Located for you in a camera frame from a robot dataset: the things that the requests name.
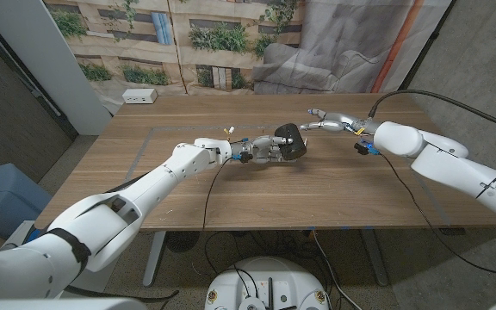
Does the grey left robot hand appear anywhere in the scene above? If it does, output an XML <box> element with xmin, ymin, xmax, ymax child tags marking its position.
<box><xmin>230</xmin><ymin>133</ymin><xmax>295</xmax><ymax>165</ymax></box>

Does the black cylindrical speaker with strap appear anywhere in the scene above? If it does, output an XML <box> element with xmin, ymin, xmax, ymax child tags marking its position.
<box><xmin>273</xmin><ymin>122</ymin><xmax>308</xmax><ymax>162</ymax></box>

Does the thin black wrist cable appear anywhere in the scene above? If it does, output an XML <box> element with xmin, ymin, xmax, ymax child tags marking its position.
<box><xmin>201</xmin><ymin>157</ymin><xmax>234</xmax><ymax>232</ymax></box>
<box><xmin>379</xmin><ymin>152</ymin><xmax>496</xmax><ymax>280</ymax></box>

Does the blue plastic bin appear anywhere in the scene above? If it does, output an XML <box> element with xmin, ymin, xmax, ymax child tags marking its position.
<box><xmin>0</xmin><ymin>162</ymin><xmax>53</xmax><ymax>240</ymax></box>

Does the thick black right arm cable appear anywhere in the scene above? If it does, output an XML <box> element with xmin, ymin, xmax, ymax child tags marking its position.
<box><xmin>367</xmin><ymin>89</ymin><xmax>496</xmax><ymax>137</ymax></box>

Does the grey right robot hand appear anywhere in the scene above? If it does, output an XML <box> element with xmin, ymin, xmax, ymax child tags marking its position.
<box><xmin>299</xmin><ymin>107</ymin><xmax>381</xmax><ymax>135</ymax></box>

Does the white table leg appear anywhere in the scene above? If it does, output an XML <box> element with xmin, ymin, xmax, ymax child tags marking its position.
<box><xmin>142</xmin><ymin>231</ymin><xmax>167</xmax><ymax>288</ymax></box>

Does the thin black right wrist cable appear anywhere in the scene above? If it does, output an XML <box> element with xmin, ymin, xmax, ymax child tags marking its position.
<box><xmin>379</xmin><ymin>152</ymin><xmax>496</xmax><ymax>280</ymax></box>

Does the white pillar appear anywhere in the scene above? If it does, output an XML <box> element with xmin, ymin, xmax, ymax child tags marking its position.
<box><xmin>0</xmin><ymin>0</ymin><xmax>114</xmax><ymax>137</ymax></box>

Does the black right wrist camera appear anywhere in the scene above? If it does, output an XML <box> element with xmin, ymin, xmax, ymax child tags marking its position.
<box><xmin>354</xmin><ymin>139</ymin><xmax>381</xmax><ymax>157</ymax></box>

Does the thin black left wrist cable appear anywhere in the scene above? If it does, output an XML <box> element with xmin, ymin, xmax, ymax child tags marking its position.
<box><xmin>201</xmin><ymin>157</ymin><xmax>234</xmax><ymax>232</ymax></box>

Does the printed fabric backdrop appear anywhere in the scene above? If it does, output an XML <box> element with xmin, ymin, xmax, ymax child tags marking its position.
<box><xmin>43</xmin><ymin>0</ymin><xmax>454</xmax><ymax>115</ymax></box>

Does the black backdrop pole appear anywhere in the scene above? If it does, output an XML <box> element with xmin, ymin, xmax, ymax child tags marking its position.
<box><xmin>397</xmin><ymin>0</ymin><xmax>459</xmax><ymax>93</ymax></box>

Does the white power strip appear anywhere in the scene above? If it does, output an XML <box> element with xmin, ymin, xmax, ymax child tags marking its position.
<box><xmin>121</xmin><ymin>88</ymin><xmax>158</xmax><ymax>105</ymax></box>

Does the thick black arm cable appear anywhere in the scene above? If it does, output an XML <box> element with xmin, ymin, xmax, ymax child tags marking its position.
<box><xmin>367</xmin><ymin>89</ymin><xmax>496</xmax><ymax>137</ymax></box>
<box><xmin>65</xmin><ymin>171</ymin><xmax>180</xmax><ymax>303</ymax></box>

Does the grey table leg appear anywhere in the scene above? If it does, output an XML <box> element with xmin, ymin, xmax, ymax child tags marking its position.
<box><xmin>362</xmin><ymin>227</ymin><xmax>390</xmax><ymax>288</ymax></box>

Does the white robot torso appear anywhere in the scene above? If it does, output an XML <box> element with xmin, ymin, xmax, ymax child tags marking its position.
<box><xmin>204</xmin><ymin>257</ymin><xmax>330</xmax><ymax>310</ymax></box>

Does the white floor cable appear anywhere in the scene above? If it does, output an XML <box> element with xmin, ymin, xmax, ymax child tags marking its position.
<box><xmin>311</xmin><ymin>230</ymin><xmax>363</xmax><ymax>310</ymax></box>

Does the black round floor object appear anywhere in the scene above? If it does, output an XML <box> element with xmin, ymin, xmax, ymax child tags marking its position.
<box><xmin>164</xmin><ymin>231</ymin><xmax>201</xmax><ymax>254</ymax></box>

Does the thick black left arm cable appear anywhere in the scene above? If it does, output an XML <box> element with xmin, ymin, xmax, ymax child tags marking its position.
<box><xmin>65</xmin><ymin>171</ymin><xmax>180</xmax><ymax>303</ymax></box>

